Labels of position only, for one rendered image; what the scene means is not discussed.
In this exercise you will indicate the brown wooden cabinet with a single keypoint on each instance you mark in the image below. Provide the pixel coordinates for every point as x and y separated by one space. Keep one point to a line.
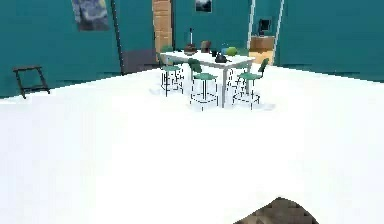
262 43

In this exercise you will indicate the small black cup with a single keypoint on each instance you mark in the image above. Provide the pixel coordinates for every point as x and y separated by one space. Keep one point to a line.
214 53

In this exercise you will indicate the brown lumpy block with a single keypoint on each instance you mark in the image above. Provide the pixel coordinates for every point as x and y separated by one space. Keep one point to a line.
278 213

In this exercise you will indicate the green round bowl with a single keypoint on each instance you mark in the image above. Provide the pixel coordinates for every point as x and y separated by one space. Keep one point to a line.
231 51

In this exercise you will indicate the black kettle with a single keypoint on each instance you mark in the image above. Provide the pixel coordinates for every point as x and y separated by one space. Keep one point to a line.
220 58

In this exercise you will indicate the blue round object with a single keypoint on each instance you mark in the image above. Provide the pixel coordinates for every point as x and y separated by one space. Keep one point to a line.
224 50

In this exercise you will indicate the small dark framed picture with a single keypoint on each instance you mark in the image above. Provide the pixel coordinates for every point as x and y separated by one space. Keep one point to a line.
203 5

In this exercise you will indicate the brown pot with black stick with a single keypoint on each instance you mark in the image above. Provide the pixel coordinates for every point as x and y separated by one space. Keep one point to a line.
190 49

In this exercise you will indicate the blue swirly wall painting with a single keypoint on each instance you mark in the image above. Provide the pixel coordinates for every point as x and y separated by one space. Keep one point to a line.
90 14

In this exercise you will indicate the white dining table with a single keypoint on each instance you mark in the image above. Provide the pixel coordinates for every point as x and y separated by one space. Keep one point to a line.
210 60

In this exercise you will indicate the black folding rack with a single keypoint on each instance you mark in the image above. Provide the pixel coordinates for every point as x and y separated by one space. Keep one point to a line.
30 78

